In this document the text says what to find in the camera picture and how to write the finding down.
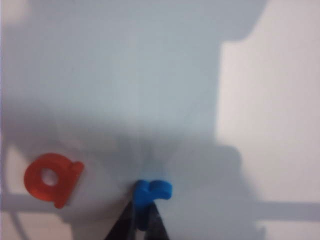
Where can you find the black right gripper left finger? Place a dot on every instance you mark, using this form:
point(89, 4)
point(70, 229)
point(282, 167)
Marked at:
point(125, 222)

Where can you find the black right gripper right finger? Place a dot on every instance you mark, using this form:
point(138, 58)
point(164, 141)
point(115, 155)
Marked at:
point(156, 222)

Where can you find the blue letter r magnet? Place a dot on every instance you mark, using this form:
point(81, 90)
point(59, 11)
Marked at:
point(147, 195)

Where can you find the orange letter a magnet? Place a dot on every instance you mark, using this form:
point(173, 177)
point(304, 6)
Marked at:
point(60, 180)

